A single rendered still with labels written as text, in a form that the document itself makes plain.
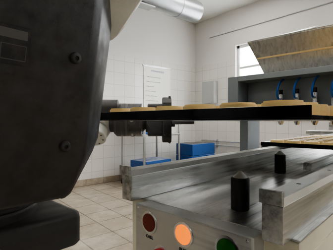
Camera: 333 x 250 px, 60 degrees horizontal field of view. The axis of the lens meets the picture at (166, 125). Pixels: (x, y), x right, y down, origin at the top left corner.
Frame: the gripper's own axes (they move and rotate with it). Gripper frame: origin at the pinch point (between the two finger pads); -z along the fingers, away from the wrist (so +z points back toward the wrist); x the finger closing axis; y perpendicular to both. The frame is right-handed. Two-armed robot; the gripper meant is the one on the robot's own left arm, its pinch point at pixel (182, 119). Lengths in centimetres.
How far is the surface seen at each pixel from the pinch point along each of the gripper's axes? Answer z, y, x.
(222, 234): -2.2, -36.9, -16.5
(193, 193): -0.6, -16.9, -15.7
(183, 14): -35, 363, 161
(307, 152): -62, 50, -14
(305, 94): -50, 30, 9
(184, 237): 2.9, -32.1, -18.7
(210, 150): -92, 435, -54
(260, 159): -27.4, 16.3, -13.2
